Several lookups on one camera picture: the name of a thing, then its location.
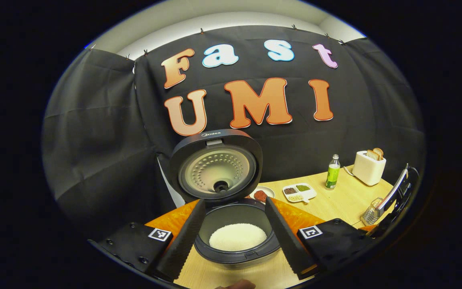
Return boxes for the round white plate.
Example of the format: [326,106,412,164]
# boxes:
[250,186,276,203]

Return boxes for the row of black cloth clips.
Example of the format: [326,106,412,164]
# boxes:
[89,24,348,57]

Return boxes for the white divided dish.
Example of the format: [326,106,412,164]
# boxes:
[282,183,317,204]

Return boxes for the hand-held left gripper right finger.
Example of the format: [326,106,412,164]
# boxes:
[264,197,376,280]

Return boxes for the black backdrop cloth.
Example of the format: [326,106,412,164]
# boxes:
[42,25,427,241]

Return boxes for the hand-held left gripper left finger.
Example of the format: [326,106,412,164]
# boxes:
[89,199,207,282]

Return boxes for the white rice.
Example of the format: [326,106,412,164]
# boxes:
[209,223,267,252]

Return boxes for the clear chopstick holder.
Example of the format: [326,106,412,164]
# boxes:
[361,197,384,225]

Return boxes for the black rice cooker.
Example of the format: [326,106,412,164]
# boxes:
[169,129,282,269]

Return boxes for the white toaster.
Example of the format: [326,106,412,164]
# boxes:
[352,151,387,186]

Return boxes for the green label bottle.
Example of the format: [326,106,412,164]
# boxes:
[325,154,341,190]

